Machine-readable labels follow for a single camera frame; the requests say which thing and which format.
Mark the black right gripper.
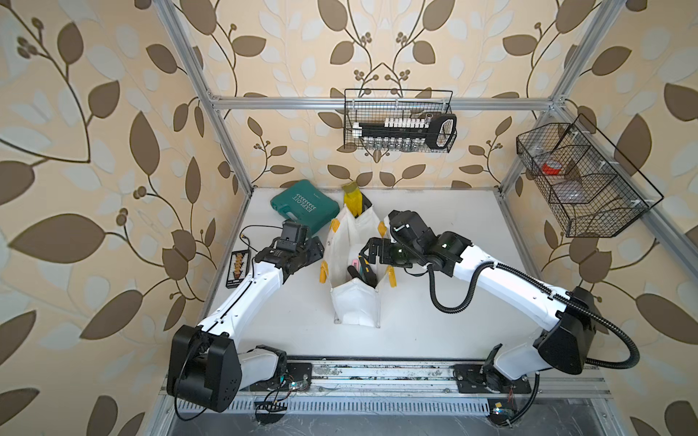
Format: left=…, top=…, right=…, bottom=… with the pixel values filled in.
left=360, top=235, right=422, bottom=268

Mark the white pouch with yellow handles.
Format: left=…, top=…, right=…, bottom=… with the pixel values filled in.
left=321, top=206, right=393, bottom=328

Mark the black utility knife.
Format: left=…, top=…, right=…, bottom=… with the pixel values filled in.
left=347, top=265, right=378, bottom=288

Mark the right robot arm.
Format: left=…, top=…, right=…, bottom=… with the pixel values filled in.
left=359, top=211, right=596, bottom=381

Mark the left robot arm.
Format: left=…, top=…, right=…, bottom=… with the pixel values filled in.
left=167, top=236, right=325, bottom=412

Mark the green plastic tool case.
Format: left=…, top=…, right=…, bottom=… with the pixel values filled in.
left=270, top=180, right=340, bottom=235

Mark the yellow grey work glove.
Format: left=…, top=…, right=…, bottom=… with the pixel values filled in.
left=342, top=182, right=373, bottom=217

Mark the black drill bit holder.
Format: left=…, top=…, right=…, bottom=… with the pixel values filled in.
left=225, top=250, right=250, bottom=289

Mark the black socket set holder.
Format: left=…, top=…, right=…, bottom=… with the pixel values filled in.
left=349, top=113, right=457, bottom=153

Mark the red item in basket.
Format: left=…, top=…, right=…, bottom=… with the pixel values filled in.
left=542, top=160, right=563, bottom=175

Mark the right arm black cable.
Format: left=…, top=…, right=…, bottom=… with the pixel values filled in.
left=426, top=261, right=641, bottom=426

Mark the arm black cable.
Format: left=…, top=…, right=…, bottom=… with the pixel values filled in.
left=426, top=261, right=641, bottom=426
left=173, top=224, right=285, bottom=421

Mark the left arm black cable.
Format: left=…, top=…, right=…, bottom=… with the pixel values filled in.
left=173, top=224, right=285, bottom=421

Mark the centre wire basket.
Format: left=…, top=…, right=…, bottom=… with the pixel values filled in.
left=343, top=88, right=457, bottom=154

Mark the wire basket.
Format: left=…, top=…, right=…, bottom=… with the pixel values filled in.
left=343, top=88, right=457, bottom=154
left=516, top=114, right=665, bottom=238

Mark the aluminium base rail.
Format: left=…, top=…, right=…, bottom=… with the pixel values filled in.
left=173, top=358, right=612, bottom=415

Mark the right wire basket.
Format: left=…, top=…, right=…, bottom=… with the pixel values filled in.
left=516, top=114, right=665, bottom=238

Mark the aluminium frame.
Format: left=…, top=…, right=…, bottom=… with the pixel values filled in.
left=167, top=1, right=697, bottom=435

